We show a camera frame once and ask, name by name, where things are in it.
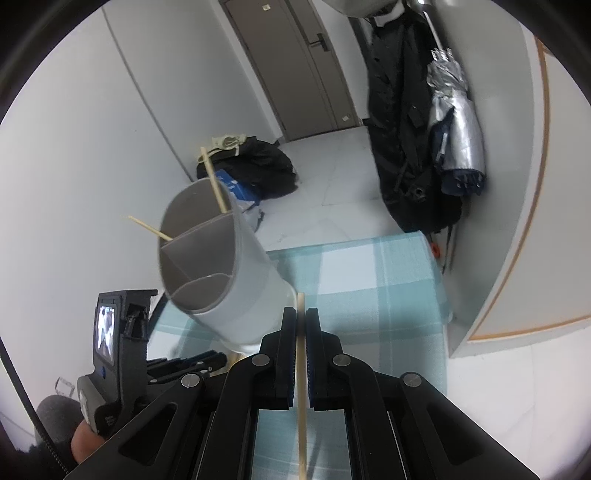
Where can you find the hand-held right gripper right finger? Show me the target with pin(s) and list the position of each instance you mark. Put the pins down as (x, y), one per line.
(311, 369)

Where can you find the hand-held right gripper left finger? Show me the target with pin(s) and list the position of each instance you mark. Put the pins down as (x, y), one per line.
(291, 367)

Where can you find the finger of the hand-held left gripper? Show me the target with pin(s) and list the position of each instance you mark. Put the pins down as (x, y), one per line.
(194, 362)

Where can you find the wooden chopstick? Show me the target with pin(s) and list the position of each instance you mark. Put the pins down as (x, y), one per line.
(213, 180)
(147, 227)
(302, 429)

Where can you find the grey divided utensil holder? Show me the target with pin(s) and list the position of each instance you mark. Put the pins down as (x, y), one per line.
(249, 286)

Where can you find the person's left forearm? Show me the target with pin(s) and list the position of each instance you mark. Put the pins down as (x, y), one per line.
(55, 420)

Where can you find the person's left hand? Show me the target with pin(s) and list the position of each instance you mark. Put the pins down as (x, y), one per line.
(87, 443)

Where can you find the teal checked cloth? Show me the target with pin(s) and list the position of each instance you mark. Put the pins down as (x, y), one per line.
(369, 286)

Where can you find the grey plastic bag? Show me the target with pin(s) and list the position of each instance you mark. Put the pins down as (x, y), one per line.
(254, 217)

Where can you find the blue packet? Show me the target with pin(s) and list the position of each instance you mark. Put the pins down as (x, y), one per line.
(238, 189)

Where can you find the black bag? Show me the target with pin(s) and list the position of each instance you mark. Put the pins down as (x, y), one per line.
(263, 161)

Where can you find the cream cloth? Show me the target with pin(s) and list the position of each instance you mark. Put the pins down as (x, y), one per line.
(224, 142)

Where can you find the black coat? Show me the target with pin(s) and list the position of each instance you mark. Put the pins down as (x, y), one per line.
(397, 115)

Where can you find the silver folded umbrella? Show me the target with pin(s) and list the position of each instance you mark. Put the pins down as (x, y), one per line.
(461, 134)

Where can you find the white panel with wooden trim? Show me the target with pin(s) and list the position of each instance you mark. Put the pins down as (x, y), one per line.
(545, 207)

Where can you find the grey brown door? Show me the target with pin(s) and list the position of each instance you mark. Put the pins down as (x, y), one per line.
(295, 83)

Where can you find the white cloth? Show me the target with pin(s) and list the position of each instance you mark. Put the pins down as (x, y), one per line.
(360, 8)

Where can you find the wall socket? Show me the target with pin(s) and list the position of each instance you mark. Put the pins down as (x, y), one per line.
(64, 387)

